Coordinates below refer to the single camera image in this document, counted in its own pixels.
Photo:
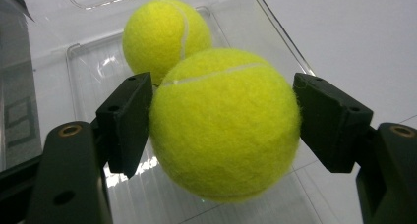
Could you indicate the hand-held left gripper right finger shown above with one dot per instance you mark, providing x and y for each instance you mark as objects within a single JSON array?
[{"x": 331, "y": 125}]

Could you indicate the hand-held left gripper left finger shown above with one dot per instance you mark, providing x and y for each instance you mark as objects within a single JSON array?
[{"x": 126, "y": 125}]

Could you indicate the yellow tennis ball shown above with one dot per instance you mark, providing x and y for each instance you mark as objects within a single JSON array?
[
  {"x": 157, "y": 37},
  {"x": 226, "y": 129}
]

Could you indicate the white table board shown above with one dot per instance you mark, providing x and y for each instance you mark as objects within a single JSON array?
[{"x": 360, "y": 37}]

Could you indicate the clear plastic container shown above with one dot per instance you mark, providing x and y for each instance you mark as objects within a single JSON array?
[{"x": 91, "y": 73}]

